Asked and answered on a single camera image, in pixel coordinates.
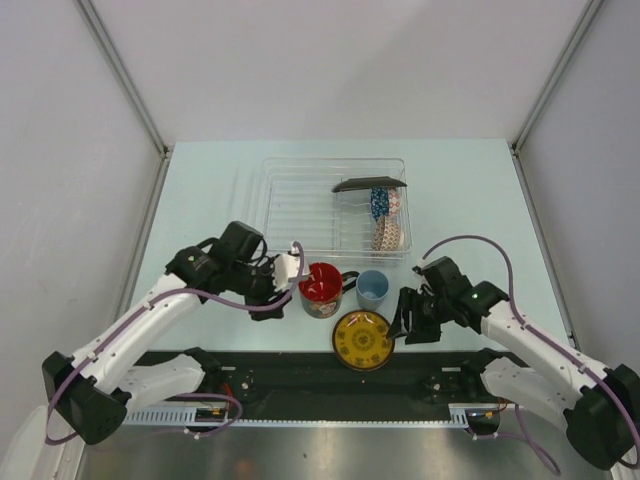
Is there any slotted cable duct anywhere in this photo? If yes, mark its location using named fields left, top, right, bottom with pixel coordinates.
left=122, top=403, right=471, bottom=427

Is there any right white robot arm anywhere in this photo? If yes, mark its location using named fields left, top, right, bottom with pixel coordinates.
left=387, top=257, right=639, bottom=470

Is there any red black mug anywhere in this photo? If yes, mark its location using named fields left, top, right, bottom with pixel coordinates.
left=298, top=262, right=360, bottom=319

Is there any light blue cup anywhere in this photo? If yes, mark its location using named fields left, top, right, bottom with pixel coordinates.
left=356, top=270, right=389, bottom=311

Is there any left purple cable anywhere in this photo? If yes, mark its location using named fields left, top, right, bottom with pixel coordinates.
left=44, top=241, right=306, bottom=446

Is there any brown white patterned bowl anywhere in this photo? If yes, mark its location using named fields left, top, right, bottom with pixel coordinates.
left=371, top=215, right=404, bottom=252

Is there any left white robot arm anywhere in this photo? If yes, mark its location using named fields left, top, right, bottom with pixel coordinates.
left=42, top=221, right=306, bottom=445

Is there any yellow round patterned plate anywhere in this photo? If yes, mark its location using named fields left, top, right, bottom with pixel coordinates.
left=331, top=310, right=395, bottom=372

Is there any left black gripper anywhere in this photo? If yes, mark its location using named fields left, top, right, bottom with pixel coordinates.
left=229, top=254, right=292, bottom=321

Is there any purple cable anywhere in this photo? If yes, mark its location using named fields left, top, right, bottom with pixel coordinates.
left=414, top=234, right=640, bottom=475
left=44, top=241, right=306, bottom=446

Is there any clear plastic dish rack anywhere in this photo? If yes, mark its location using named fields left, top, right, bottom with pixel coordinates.
left=244, top=157, right=412, bottom=261

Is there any black floral square plate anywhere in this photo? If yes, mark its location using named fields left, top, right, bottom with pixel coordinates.
left=331, top=176, right=407, bottom=193

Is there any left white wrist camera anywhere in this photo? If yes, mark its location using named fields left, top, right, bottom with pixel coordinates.
left=273, top=253, right=310, bottom=292

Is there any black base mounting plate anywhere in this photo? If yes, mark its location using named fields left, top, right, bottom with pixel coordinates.
left=134, top=349, right=521, bottom=406

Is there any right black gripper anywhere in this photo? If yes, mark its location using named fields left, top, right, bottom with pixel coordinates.
left=385, top=286, right=452, bottom=345

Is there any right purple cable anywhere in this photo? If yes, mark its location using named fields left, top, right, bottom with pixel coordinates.
left=414, top=234, right=640, bottom=475

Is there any blue white patterned bowl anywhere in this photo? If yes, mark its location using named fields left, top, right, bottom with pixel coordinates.
left=370, top=187, right=402, bottom=221

